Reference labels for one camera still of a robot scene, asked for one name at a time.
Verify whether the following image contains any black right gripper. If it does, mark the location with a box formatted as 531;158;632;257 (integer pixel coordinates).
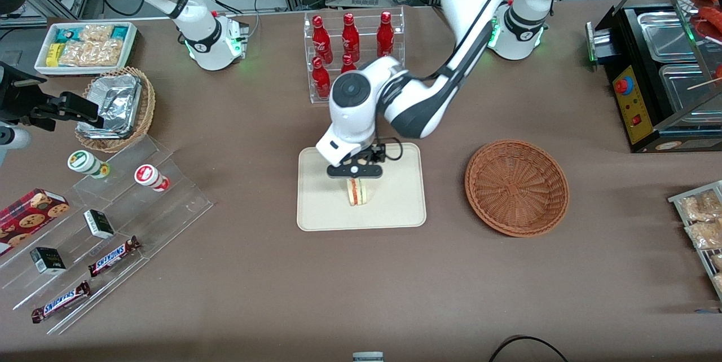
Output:
0;62;105;131

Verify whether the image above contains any triangular sandwich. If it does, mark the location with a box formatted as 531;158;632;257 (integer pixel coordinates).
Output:
347;178;371;207

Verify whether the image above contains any cream plastic tray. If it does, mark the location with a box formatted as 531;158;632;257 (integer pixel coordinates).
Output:
297;143;427;232

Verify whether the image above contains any light wicker basket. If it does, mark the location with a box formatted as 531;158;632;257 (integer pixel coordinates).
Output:
74;67;156;153

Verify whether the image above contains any brown wicker basket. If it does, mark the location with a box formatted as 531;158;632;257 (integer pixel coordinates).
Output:
464;139;570;238

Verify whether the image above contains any white rectangular snack bin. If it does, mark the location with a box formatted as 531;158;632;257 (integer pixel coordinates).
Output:
34;21;139;76

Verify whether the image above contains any aluminium foil container stack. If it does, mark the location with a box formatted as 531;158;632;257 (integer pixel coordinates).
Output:
77;74;143;139

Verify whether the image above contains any green lid yogurt cup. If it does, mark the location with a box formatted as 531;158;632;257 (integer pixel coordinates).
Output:
67;150;111;179

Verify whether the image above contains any clear cracker bag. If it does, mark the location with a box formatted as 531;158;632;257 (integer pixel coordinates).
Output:
80;25;114;43
58;39;125;68

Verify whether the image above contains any clear acrylic bottle rack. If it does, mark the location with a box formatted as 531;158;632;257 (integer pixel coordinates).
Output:
303;6;406;104

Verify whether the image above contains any red cookie box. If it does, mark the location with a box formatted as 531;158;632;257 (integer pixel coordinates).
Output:
0;188;71;256

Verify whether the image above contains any red lid yogurt cup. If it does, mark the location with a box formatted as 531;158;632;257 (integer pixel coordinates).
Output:
134;164;170;192

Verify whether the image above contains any small black carton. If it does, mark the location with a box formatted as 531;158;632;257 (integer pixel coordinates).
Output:
83;209;116;240
30;247;67;275

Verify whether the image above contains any clear acrylic step stand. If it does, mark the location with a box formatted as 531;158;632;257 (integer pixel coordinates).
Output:
0;135;214;335

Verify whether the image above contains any Snickers chocolate bar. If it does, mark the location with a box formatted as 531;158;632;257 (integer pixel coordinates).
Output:
31;281;91;324
88;236;142;278

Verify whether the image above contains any black food warmer machine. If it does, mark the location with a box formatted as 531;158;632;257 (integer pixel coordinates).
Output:
585;0;722;154

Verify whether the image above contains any steel warmer pan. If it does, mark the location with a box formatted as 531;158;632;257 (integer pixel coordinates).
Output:
636;11;699;63
658;64;716;113

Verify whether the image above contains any black arm base cable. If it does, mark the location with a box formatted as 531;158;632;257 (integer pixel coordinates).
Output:
247;0;283;37

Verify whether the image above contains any black floor cable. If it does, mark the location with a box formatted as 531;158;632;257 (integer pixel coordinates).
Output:
488;335;570;362

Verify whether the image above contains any grey wire rack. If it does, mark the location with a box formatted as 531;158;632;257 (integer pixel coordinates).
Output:
668;180;722;302

